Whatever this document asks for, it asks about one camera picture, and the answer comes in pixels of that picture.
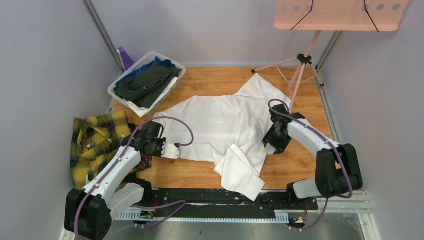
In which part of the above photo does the white plastic laundry basket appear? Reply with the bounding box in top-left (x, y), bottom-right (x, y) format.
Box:
top-left (108, 51), bottom-right (186, 118)

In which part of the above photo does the white long sleeve shirt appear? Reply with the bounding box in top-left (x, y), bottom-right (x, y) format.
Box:
top-left (155, 74), bottom-right (291, 201)

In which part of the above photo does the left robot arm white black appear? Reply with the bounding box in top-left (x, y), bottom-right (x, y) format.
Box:
top-left (64, 121), bottom-right (180, 240)

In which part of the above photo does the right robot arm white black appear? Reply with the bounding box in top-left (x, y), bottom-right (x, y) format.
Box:
top-left (262, 102), bottom-right (363, 209)

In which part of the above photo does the red blue plaid shirt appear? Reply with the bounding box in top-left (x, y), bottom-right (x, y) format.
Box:
top-left (134, 124), bottom-right (154, 171)

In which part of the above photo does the dark striped shirt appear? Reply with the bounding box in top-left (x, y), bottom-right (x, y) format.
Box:
top-left (114, 64), bottom-right (182, 109)

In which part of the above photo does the yellow plaid shirt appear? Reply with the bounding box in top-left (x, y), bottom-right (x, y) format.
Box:
top-left (70, 111), bottom-right (134, 190)

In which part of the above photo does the blue shirt in basket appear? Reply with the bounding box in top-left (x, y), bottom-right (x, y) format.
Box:
top-left (115, 57), bottom-right (177, 86)

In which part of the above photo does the purple wedge object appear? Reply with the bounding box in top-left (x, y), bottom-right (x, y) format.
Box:
top-left (116, 47), bottom-right (135, 73)

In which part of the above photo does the pink music stand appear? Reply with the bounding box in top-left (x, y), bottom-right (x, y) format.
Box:
top-left (269, 0), bottom-right (409, 109)

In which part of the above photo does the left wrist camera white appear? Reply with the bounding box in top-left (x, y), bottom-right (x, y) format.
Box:
top-left (161, 142), bottom-right (181, 160)

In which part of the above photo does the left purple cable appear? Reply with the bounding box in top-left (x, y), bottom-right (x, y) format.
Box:
top-left (73, 116), bottom-right (195, 240)

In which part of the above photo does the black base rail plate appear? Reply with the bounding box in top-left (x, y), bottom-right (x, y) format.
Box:
top-left (128, 188), bottom-right (319, 221)

